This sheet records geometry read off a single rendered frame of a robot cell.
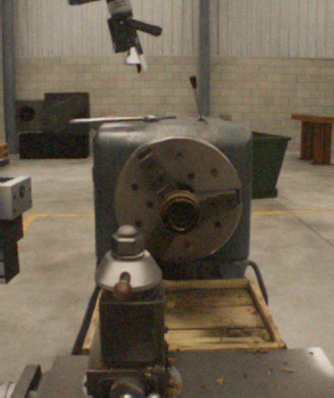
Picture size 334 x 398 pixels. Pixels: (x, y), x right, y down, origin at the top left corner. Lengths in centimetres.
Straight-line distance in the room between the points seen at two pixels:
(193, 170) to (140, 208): 16
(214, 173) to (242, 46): 1038
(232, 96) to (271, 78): 114
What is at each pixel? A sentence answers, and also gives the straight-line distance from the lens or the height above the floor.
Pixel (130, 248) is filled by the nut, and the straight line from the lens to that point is 49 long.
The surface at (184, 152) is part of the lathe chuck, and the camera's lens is 104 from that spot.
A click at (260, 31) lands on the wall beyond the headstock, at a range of 1154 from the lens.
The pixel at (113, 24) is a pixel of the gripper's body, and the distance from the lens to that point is 143.
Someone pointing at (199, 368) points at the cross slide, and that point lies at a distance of 63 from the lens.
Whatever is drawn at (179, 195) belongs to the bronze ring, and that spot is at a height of 112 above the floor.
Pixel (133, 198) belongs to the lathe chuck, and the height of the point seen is 109.
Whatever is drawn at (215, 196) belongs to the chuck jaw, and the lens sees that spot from 101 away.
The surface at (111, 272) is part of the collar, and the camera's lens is 49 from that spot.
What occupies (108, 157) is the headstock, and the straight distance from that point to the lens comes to 120.
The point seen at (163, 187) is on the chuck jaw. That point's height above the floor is 113.
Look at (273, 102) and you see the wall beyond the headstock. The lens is 1146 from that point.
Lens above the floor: 133
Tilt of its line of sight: 9 degrees down
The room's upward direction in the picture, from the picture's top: straight up
